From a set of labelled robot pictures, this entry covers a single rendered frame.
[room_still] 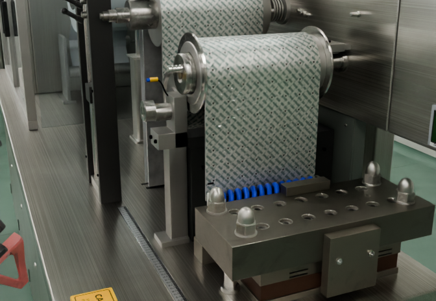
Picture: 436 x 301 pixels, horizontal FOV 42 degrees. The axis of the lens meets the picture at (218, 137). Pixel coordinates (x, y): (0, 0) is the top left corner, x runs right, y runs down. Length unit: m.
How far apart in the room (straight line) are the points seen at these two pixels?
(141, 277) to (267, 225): 0.26
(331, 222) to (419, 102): 0.26
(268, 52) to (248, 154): 0.19
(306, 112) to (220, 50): 0.21
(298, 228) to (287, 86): 0.27
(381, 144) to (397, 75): 0.37
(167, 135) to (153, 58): 0.33
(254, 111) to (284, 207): 0.18
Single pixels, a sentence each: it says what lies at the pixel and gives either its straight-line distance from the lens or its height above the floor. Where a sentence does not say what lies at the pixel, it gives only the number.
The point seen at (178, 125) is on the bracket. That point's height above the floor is 1.15.
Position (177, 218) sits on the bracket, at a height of 0.96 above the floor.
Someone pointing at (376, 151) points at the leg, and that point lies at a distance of 1.41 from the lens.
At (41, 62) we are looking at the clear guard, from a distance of 1.97.
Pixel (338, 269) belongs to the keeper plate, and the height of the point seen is 0.96.
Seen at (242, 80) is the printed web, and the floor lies 1.24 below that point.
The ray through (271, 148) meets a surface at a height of 1.10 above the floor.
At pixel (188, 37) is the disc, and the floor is 1.31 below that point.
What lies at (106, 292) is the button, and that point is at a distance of 0.99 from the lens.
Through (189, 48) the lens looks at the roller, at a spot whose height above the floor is 1.30.
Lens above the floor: 1.45
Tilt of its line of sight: 17 degrees down
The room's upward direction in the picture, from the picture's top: straight up
